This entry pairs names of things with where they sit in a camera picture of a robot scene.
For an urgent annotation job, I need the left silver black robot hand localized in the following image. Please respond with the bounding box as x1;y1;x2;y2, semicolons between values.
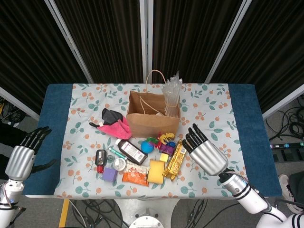
4;126;57;181

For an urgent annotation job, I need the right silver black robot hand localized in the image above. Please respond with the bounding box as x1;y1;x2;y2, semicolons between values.
181;123;229;176

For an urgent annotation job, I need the gold snack packet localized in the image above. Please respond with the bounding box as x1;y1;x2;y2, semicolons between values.
162;139;187;182

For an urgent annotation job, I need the bundle of clear straws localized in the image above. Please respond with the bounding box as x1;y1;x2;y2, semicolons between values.
161;70;183;117

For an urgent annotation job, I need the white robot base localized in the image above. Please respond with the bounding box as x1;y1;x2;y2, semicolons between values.
114;198;180;228

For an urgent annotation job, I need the brown paper bag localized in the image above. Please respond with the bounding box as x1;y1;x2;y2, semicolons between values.
126;69;181;138

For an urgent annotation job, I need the black trouser leg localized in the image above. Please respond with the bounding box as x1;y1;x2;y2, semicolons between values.
0;123;29;155

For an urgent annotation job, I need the floral print tablecloth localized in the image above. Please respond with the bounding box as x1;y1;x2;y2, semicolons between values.
54;83;251;199

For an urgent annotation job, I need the red feather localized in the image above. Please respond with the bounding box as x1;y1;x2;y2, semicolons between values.
156;133;167;146

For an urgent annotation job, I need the yellow sponge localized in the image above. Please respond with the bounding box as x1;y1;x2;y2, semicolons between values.
147;159;166;185

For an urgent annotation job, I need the blue table cover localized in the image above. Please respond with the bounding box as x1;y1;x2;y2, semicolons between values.
23;83;282;198

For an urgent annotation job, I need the blue ball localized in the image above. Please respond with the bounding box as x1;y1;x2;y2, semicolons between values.
141;141;154;153

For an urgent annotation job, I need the orange snack packet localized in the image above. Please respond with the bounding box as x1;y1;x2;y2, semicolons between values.
122;163;152;188

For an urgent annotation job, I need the brown bottle with white cap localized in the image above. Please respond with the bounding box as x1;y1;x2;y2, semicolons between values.
115;139;148;166

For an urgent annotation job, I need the black power strip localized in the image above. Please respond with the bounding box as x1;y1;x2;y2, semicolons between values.
269;142;304;150

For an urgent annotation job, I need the black bottle with red cap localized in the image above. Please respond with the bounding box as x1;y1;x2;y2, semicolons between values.
95;149;107;173

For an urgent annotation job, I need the white and pink sneaker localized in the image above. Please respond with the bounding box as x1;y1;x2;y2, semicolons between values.
278;174;304;214

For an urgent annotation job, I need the purple foam cube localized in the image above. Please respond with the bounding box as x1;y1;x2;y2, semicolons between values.
102;167;119;183

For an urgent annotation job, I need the dark trouser leg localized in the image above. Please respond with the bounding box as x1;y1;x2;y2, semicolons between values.
288;171;304;198

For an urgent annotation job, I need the pink cloth with black trim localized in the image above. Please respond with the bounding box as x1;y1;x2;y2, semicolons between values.
89;108;133;140

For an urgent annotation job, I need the black partition screen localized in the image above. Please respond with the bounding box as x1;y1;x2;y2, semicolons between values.
146;0;252;84
0;0;93;121
45;0;148;84
205;0;304;119

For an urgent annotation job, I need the black cable tangle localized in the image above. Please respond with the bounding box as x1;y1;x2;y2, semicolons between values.
173;199;209;228
0;95;27;129
71;199;126;228
265;95;304;143

